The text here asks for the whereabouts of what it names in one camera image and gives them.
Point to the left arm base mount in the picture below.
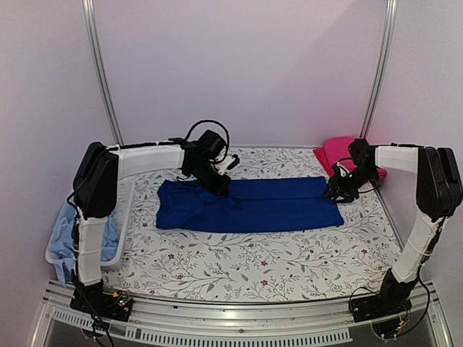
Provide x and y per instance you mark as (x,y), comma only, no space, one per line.
(115,306)

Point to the aluminium corner post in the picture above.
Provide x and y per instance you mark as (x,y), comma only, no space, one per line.
(380,70)
(100,71)

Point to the right aluminium corner post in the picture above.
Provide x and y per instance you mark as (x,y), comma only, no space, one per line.
(380,70)

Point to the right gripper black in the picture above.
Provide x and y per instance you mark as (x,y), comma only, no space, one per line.
(337,184)

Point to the blue printed t-shirt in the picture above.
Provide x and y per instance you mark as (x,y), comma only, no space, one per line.
(251,206)

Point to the white plastic laundry basket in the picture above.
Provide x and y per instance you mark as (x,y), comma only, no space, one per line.
(118,220)

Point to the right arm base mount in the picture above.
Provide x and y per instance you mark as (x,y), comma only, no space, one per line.
(365,304)

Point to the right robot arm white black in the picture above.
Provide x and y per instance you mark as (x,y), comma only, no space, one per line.
(438,194)

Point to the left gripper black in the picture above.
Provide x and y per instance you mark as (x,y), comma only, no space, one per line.
(221,189)

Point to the left aluminium corner post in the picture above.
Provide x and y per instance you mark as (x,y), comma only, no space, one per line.
(100,71)

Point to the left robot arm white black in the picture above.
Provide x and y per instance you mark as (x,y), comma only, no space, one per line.
(95,185)

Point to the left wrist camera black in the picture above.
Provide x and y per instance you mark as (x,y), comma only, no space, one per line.
(211,143)

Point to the light blue shirt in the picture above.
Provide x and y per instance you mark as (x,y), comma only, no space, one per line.
(60,252)

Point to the folded pink garment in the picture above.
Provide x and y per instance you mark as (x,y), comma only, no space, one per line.
(335,150)

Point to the floral table mat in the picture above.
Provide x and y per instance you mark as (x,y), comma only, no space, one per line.
(291,266)

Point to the aluminium front rail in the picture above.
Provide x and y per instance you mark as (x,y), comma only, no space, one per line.
(173,322)

